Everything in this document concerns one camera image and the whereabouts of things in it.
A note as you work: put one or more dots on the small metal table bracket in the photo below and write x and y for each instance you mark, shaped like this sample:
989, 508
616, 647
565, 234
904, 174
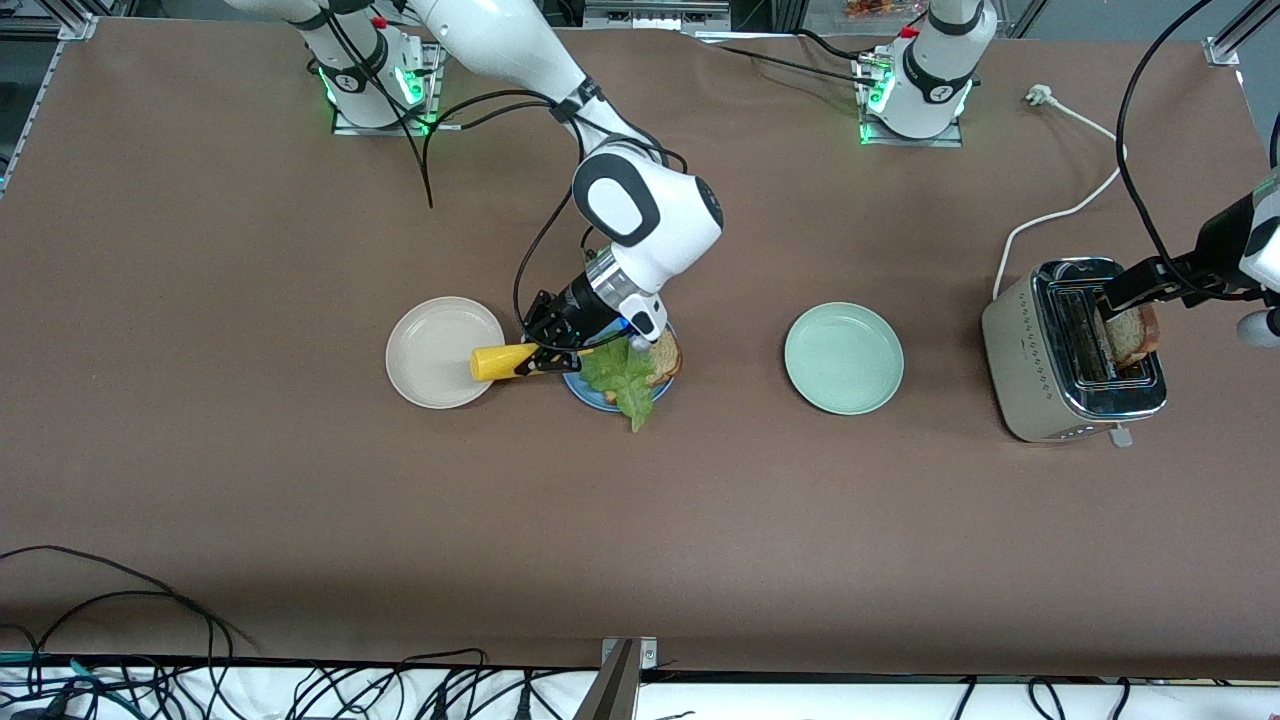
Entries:
640, 650

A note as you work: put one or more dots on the grey metal box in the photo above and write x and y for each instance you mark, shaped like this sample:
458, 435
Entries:
650, 15

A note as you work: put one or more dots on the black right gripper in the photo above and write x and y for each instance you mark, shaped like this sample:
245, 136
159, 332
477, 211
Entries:
574, 305

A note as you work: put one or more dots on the aluminium frame rail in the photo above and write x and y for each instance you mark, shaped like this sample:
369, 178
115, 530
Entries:
75, 25
1225, 45

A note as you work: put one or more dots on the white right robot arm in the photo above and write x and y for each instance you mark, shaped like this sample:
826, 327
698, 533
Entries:
650, 210

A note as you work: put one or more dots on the orange food tray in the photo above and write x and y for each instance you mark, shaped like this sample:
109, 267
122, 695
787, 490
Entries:
880, 8

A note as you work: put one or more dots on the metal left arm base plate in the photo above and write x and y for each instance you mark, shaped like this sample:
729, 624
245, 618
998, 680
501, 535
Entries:
910, 143

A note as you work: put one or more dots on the light green plate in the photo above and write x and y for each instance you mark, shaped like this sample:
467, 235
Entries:
845, 360

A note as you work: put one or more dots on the beige white plate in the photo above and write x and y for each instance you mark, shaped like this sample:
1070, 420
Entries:
430, 340

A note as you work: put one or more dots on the green lettuce leaf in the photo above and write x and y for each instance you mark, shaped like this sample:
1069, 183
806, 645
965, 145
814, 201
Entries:
625, 380

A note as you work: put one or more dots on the yellow squeeze bottle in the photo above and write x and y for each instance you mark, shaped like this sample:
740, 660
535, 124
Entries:
492, 362

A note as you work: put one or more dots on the dark metal beam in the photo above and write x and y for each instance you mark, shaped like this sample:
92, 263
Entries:
612, 690

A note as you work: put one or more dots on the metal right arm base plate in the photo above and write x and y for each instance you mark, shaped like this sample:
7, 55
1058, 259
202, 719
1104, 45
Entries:
385, 131

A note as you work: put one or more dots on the silver beige toaster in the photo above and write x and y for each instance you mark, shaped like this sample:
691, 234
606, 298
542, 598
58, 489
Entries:
1020, 360

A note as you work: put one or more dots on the blue plate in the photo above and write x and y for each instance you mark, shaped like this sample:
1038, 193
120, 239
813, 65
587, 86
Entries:
585, 395

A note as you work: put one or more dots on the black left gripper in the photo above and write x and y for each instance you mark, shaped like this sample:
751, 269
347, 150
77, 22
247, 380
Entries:
1212, 246

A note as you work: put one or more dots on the brown bread slice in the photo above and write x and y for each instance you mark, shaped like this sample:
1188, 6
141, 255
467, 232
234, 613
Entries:
1130, 335
668, 360

